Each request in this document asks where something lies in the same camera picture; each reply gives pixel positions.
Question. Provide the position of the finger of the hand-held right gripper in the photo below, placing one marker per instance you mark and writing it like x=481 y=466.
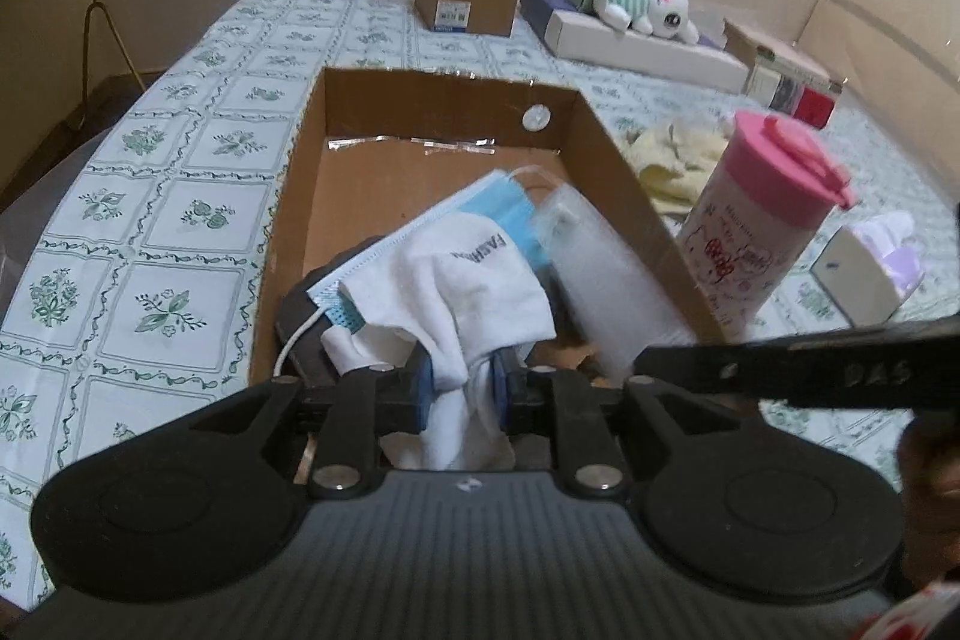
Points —
x=705 y=370

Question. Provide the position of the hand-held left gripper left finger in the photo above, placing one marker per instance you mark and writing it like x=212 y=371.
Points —
x=421 y=389

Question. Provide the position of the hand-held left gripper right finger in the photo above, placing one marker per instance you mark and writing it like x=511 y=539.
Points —
x=501 y=389

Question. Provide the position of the white sock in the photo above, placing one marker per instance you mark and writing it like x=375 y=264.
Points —
x=450 y=287

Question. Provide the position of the clear plastic packet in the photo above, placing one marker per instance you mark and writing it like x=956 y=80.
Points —
x=607 y=280

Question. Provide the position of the blue face mask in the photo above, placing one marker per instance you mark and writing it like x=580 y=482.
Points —
x=495 y=212

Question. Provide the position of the yellow towel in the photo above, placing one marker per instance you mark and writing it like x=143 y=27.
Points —
x=675 y=160

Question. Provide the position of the person's right hand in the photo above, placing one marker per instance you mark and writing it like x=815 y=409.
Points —
x=934 y=497

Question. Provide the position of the purple tissue pack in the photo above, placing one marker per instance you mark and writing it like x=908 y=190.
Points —
x=855 y=280

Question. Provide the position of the pink lidded cup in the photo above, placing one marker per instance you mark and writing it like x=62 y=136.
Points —
x=742 y=235

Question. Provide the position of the red white boxed book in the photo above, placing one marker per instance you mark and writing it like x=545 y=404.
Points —
x=795 y=96

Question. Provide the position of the floral tablecloth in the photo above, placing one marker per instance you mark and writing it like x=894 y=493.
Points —
x=150 y=235

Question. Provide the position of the flat white blue box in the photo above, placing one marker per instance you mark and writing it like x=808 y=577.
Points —
x=645 y=51

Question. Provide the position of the coat rack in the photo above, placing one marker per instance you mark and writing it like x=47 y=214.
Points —
x=94 y=10

